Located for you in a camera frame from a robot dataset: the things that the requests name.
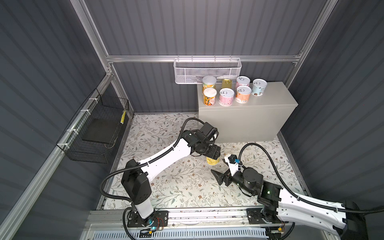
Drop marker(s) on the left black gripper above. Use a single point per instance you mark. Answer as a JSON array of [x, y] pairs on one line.
[[215, 152]]

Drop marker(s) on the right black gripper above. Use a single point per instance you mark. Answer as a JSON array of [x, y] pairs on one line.
[[220, 179]]

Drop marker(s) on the yellow label ring-pull can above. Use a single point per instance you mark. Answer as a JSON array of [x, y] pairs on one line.
[[212, 162]]

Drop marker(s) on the pink ring-pull can front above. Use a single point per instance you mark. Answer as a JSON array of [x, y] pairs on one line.
[[226, 97]]

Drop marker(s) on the orange label plastic-lid can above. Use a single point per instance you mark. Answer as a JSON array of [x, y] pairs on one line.
[[209, 96]]

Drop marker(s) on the salmon label can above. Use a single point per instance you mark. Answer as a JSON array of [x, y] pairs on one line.
[[243, 94]]

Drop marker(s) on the gold rectangular tin can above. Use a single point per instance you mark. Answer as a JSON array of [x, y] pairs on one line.
[[226, 83]]

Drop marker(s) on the green yellow plastic-lid can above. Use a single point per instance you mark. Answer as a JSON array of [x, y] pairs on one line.
[[209, 82]]

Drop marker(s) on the pink label can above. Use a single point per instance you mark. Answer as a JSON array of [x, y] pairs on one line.
[[242, 81]]

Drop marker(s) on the teal label can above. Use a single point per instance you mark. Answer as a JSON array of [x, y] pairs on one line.
[[259, 86]]

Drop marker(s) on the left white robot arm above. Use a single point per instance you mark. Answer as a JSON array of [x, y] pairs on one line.
[[137, 182]]

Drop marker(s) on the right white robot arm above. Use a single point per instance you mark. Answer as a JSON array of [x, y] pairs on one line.
[[280, 205]]

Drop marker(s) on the beige metal cabinet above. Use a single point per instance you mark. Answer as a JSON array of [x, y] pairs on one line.
[[258, 120]]

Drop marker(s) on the yellow black pen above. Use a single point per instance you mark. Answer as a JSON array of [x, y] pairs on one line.
[[123, 117]]

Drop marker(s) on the black pad in basket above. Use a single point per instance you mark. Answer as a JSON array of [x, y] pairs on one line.
[[101, 131]]

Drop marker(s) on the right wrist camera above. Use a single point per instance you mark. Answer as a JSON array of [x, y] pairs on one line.
[[234, 163]]

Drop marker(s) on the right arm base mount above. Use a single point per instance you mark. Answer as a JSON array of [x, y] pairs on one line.
[[255, 217]]

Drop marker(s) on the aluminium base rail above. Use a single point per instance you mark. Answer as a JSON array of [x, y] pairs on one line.
[[201, 217]]

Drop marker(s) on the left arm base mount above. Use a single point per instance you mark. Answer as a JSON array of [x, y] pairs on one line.
[[150, 219]]

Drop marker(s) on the white wire basket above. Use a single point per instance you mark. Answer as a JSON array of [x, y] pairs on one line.
[[192, 70]]

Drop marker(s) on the black wire basket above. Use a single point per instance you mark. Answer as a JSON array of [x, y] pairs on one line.
[[101, 107]]

